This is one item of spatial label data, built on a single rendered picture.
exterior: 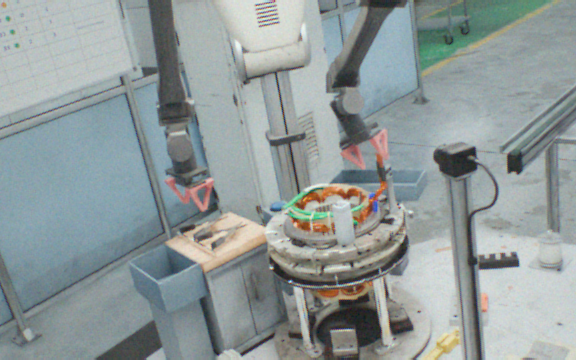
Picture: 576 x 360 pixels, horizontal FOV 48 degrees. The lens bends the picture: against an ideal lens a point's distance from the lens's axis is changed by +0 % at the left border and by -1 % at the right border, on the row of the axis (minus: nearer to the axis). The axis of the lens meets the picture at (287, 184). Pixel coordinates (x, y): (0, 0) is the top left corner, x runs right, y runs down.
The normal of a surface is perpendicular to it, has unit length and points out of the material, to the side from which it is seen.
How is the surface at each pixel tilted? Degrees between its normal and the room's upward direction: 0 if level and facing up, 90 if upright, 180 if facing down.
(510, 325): 0
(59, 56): 90
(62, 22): 90
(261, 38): 90
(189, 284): 90
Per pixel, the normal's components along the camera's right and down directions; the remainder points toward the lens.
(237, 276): 0.60, 0.19
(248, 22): 0.20, 0.33
